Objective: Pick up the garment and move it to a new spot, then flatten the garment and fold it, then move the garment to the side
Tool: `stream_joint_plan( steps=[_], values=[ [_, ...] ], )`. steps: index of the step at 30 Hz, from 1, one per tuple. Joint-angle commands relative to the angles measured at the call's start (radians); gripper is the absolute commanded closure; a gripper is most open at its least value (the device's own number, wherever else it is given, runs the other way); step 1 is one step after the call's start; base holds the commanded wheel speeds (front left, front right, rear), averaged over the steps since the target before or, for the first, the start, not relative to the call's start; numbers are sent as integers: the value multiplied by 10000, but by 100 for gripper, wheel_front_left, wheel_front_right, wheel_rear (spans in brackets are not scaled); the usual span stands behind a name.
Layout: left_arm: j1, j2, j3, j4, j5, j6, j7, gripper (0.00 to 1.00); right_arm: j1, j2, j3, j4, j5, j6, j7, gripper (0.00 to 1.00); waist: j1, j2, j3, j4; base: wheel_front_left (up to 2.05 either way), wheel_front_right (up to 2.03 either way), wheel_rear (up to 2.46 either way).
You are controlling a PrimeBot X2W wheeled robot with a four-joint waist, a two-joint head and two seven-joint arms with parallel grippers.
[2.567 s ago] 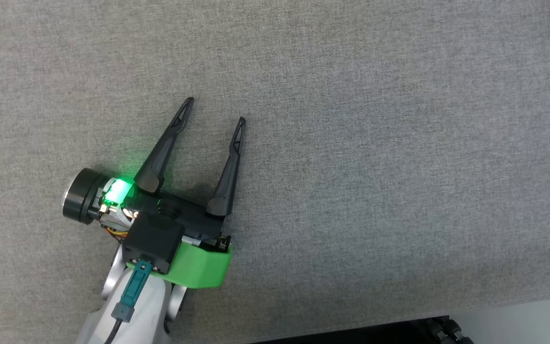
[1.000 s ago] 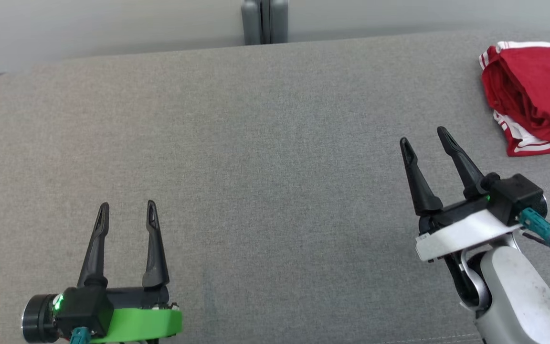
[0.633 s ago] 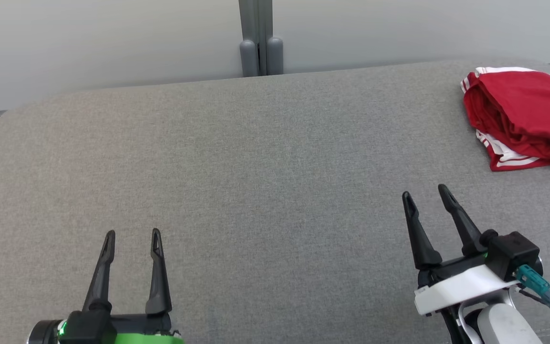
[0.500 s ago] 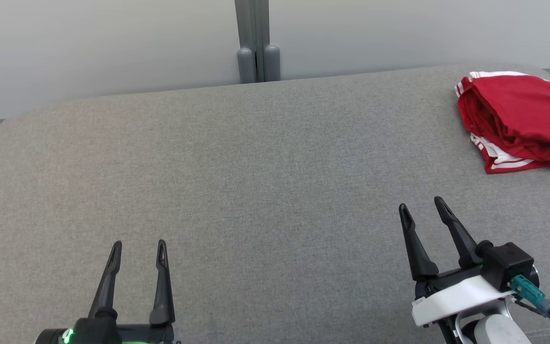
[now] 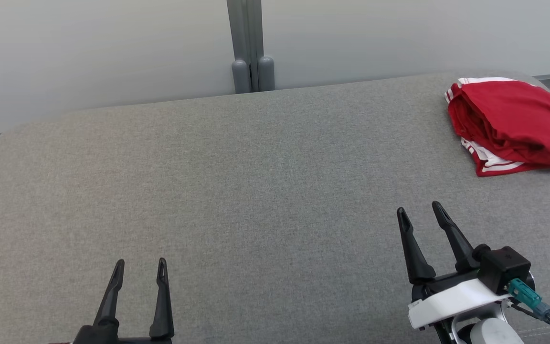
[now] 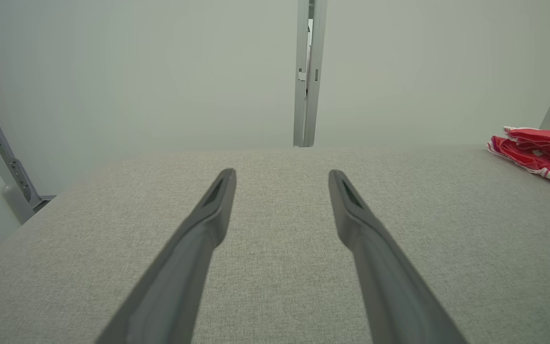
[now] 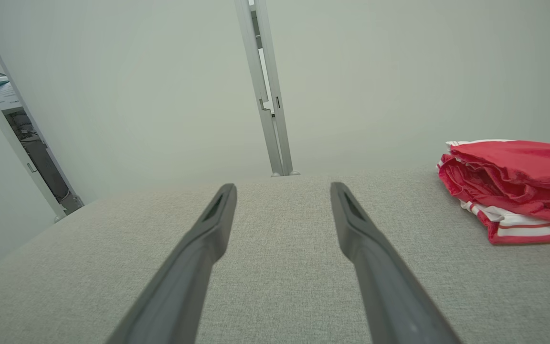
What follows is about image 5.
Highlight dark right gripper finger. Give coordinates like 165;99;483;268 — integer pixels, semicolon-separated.
431;201;477;274
396;207;437;285

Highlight red sleeveless jersey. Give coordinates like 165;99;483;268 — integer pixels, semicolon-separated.
448;80;550;169

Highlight grey vertical partition post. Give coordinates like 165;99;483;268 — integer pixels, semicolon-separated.
226;0;264;92

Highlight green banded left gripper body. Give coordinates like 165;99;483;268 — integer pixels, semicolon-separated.
72;325;175;344

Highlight red and white jersey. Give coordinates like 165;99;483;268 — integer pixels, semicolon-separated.
444;76;538;177

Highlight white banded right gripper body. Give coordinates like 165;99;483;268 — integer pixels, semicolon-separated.
408;269;512;331

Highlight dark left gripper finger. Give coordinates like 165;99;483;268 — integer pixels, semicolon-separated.
149;258;175;340
93;259;125;330

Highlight grey rounded post foot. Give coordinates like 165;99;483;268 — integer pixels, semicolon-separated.
257;56;275;91
232;58;251;94

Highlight grey fabric sofa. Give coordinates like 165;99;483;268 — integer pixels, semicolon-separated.
0;71;550;344

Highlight black right cable teal plug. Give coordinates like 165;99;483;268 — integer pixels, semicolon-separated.
507;279;550;344

